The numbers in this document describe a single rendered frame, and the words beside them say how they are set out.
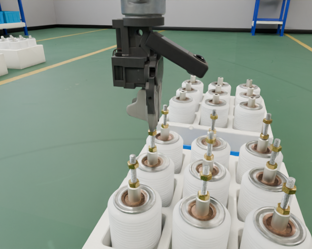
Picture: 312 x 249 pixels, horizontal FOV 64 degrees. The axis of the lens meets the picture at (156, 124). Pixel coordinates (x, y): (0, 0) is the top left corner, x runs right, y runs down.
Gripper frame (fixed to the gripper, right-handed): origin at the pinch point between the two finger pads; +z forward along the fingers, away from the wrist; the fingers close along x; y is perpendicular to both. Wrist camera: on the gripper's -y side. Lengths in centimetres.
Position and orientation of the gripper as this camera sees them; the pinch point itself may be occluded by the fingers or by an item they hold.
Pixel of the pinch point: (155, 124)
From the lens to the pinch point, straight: 50.9
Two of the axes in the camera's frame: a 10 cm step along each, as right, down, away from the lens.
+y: -9.8, -0.7, 1.6
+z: 0.0, 9.1, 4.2
